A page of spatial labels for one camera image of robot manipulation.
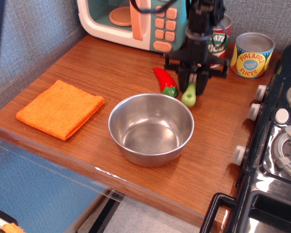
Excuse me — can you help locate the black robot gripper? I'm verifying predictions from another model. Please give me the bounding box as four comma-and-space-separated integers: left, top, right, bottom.
164, 27, 229, 95

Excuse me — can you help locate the green handled grey spatula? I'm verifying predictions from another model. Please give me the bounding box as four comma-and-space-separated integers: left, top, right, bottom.
181, 73, 197, 107

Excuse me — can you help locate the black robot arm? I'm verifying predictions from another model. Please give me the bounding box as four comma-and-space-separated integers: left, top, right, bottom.
164, 0, 230, 96

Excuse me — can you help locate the red toy chili pepper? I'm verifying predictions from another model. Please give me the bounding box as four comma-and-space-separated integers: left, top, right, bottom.
153, 67, 178, 98

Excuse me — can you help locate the tomato sauce can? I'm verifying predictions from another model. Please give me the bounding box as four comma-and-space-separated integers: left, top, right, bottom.
208, 14, 232, 59

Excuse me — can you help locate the teal toy microwave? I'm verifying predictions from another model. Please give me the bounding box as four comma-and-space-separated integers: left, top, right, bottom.
77, 0, 189, 53

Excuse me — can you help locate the pineapple slices can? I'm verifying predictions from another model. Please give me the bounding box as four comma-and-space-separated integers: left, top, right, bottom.
230, 32, 275, 79

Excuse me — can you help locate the stainless steel bowl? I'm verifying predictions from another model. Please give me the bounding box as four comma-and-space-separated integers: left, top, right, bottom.
108, 93, 194, 167

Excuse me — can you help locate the white stove knob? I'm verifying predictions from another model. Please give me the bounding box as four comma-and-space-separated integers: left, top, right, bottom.
255, 85, 267, 102
232, 145, 246, 166
248, 103, 260, 121

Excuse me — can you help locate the white stove button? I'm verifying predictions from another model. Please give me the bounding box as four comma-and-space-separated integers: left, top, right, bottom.
275, 108, 289, 124

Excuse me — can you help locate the black toy stove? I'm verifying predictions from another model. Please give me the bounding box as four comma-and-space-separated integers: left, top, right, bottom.
222, 45, 291, 233

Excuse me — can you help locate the orange folded cloth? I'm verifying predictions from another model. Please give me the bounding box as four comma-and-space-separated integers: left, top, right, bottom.
16, 80, 105, 141

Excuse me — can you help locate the orange object at corner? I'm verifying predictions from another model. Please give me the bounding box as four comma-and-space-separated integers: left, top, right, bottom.
2, 223, 25, 233

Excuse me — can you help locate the black oven door handle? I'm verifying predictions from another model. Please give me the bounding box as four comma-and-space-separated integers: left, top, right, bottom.
200, 193, 236, 233

